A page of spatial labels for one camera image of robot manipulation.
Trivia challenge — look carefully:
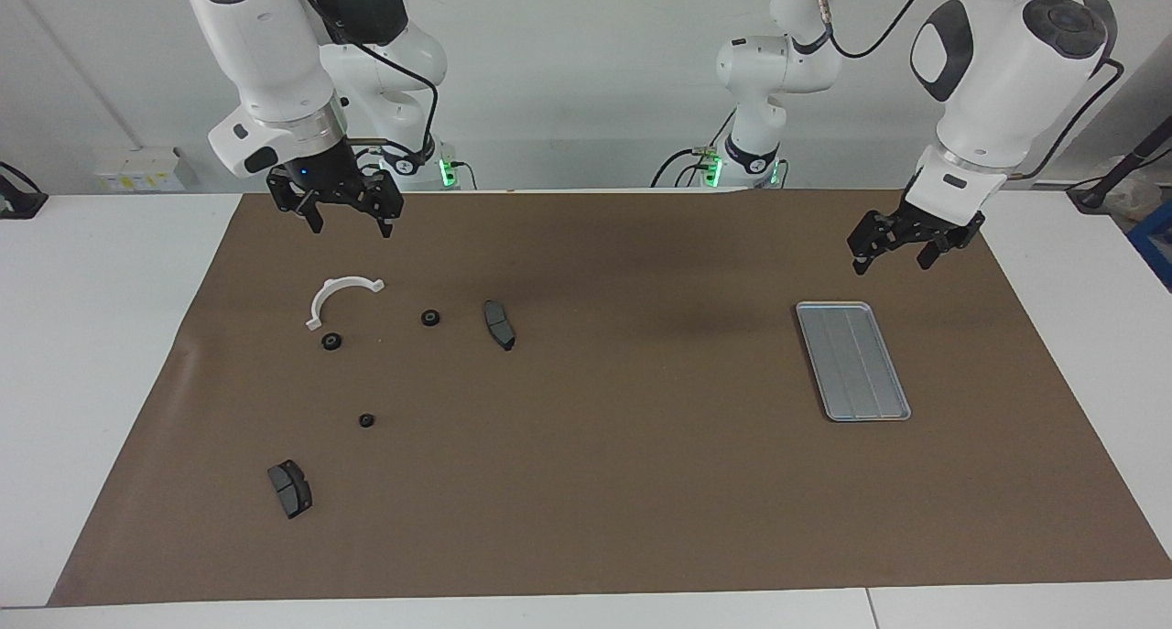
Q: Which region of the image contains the blue crate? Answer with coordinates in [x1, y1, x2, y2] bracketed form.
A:
[1126, 199, 1172, 291]

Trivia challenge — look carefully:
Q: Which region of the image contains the black stand pole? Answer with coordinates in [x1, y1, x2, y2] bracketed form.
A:
[1067, 116, 1172, 213]

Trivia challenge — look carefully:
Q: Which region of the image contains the short dark grey brake pad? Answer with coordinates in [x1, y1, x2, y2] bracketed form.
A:
[266, 460, 314, 520]

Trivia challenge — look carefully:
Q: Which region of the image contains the long dark grey brake pad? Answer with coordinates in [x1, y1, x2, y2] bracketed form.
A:
[483, 299, 517, 352]

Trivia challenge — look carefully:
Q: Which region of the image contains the brown table mat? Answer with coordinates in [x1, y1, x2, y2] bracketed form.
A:
[48, 190, 1172, 608]

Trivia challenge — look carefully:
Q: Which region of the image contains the black left arm base cable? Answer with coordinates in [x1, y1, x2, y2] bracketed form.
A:
[650, 107, 738, 189]

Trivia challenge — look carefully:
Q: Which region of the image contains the silver metal tray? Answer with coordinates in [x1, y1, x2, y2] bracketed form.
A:
[795, 301, 913, 423]

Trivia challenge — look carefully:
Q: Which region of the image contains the white curved plastic bracket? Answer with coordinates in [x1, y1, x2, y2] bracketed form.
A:
[305, 277, 386, 331]

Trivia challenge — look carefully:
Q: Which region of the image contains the white wall socket box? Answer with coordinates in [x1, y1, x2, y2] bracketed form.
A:
[94, 146, 198, 193]

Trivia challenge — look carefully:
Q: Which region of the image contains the black table clamp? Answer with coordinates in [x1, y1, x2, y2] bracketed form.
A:
[0, 160, 49, 220]

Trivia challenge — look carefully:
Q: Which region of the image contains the clear plastic bag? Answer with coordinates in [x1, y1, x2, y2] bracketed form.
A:
[1112, 176, 1172, 222]

